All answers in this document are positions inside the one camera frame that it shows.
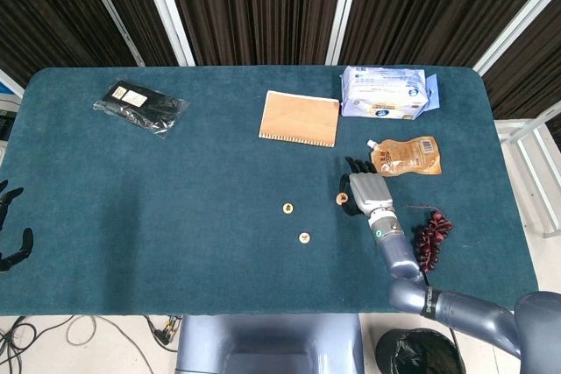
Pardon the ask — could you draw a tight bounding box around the dark brown pleated curtain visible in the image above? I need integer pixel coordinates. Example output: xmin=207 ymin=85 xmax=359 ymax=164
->
xmin=0 ymin=0 xmax=561 ymax=147

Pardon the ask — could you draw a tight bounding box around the spiral-bound paper notebook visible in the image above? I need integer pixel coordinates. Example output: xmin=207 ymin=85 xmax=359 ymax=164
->
xmin=258 ymin=89 xmax=341 ymax=148

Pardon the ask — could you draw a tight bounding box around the white metal rack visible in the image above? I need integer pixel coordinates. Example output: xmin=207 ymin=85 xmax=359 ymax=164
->
xmin=494 ymin=100 xmax=561 ymax=239

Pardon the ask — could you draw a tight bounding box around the blue and white board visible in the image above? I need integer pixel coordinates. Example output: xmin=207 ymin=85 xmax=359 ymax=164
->
xmin=0 ymin=67 xmax=25 ymax=102

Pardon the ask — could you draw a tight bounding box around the black plug with cable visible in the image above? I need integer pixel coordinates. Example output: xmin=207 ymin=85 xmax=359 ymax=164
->
xmin=144 ymin=314 xmax=183 ymax=354

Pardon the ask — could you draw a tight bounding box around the white floor cable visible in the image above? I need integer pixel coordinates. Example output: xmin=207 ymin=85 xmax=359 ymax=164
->
xmin=65 ymin=314 xmax=155 ymax=374

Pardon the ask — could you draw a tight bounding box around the black floor cable bundle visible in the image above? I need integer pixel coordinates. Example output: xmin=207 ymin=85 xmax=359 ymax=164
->
xmin=0 ymin=314 xmax=75 ymax=374

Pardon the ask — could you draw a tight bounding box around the brown spout pouch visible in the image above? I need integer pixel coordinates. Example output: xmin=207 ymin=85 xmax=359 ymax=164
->
xmin=366 ymin=136 xmax=443 ymax=178

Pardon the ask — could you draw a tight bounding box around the black garment in clear bag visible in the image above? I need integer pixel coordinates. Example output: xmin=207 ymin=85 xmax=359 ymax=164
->
xmin=92 ymin=79 xmax=190 ymax=139

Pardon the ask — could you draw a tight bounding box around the blue-grey robot torso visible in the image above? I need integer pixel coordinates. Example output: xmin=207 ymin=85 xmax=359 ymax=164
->
xmin=174 ymin=313 xmax=366 ymax=374

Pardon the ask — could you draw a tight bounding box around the black trash bin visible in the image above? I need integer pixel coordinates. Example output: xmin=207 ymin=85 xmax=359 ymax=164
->
xmin=374 ymin=328 xmax=466 ymax=374

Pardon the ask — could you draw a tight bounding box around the white tissue pack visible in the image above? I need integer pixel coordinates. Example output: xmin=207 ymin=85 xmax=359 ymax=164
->
xmin=339 ymin=65 xmax=440 ymax=121

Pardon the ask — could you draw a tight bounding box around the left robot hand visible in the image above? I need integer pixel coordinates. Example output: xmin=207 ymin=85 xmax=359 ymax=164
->
xmin=0 ymin=179 xmax=34 ymax=273

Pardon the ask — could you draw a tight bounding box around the wide white partition post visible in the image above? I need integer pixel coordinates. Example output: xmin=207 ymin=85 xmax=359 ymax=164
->
xmin=324 ymin=0 xmax=365 ymax=67
xmin=472 ymin=0 xmax=561 ymax=77
xmin=135 ymin=0 xmax=196 ymax=67

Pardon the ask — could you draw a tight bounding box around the thin white partition post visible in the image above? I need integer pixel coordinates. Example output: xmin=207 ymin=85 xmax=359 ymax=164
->
xmin=75 ymin=0 xmax=146 ymax=67

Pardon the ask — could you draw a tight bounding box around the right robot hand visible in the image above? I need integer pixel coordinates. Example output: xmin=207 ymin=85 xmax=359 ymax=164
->
xmin=337 ymin=155 xmax=395 ymax=218

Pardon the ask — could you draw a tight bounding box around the blue felt table cover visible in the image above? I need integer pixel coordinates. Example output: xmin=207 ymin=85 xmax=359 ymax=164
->
xmin=0 ymin=66 xmax=539 ymax=317

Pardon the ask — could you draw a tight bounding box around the dark red grape bunch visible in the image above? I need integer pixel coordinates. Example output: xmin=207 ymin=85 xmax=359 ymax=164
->
xmin=405 ymin=204 xmax=454 ymax=275

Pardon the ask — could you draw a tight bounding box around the black device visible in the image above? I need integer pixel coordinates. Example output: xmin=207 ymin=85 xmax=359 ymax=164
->
xmin=0 ymin=100 xmax=21 ymax=150

